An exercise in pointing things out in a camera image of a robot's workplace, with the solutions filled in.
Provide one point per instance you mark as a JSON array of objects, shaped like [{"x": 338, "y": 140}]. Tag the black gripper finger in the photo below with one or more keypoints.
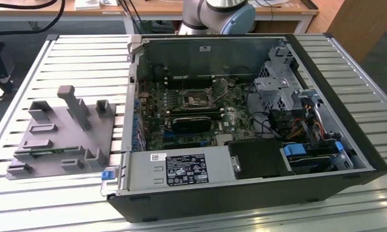
[{"x": 8, "y": 85}]

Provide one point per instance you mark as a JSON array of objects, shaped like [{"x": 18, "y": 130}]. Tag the CPU socket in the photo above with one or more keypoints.
[{"x": 197, "y": 97}]

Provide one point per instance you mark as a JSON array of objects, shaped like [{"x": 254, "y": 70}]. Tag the grey parts rack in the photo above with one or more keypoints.
[{"x": 62, "y": 135}]

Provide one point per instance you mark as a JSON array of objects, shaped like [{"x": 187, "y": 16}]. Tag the green RAM stick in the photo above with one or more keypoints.
[{"x": 56, "y": 151}]

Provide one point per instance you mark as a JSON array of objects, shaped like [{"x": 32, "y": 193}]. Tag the wooden desk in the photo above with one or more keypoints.
[
  {"x": 287, "y": 12},
  {"x": 35, "y": 10}
]

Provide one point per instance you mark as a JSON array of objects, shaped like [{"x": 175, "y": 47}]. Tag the white box blue print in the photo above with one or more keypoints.
[{"x": 110, "y": 2}]

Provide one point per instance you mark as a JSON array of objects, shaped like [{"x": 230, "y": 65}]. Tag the blue case latch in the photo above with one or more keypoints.
[{"x": 108, "y": 175}]

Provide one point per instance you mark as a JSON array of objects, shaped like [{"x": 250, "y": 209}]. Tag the silver power supply unit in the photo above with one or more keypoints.
[{"x": 142, "y": 174}]

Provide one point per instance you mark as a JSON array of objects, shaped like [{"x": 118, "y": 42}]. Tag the black graphics card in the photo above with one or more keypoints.
[{"x": 190, "y": 125}]

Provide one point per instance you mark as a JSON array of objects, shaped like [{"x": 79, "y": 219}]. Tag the metal locking lever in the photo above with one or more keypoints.
[{"x": 198, "y": 105}]

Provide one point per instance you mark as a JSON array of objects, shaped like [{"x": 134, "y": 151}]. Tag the silver chipset heatsink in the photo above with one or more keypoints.
[{"x": 225, "y": 140}]

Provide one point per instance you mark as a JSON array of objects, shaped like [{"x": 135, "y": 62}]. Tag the green motherboard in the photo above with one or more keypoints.
[{"x": 238, "y": 120}]

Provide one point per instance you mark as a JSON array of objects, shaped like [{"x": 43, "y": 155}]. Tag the black PC case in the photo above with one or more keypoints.
[{"x": 213, "y": 207}]

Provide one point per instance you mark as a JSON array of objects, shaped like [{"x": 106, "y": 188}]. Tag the black drive bay cover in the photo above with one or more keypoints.
[{"x": 258, "y": 157}]

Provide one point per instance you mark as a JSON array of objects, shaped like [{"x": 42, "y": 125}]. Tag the silver metal drive cage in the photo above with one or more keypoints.
[{"x": 277, "y": 84}]

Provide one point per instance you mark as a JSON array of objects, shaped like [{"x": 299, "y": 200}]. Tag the white papers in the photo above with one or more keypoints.
[{"x": 277, "y": 2}]

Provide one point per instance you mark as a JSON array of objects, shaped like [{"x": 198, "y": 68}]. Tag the hard disk in blue carrier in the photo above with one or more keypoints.
[{"x": 294, "y": 149}]

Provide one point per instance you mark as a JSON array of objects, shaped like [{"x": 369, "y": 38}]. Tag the blue plastic tab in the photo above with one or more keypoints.
[{"x": 339, "y": 146}]

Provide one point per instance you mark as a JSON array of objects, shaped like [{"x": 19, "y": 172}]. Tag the wooden cabinet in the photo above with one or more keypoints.
[{"x": 358, "y": 24}]

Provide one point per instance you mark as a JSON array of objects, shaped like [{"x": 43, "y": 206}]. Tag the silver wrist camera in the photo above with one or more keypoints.
[{"x": 0, "y": 65}]

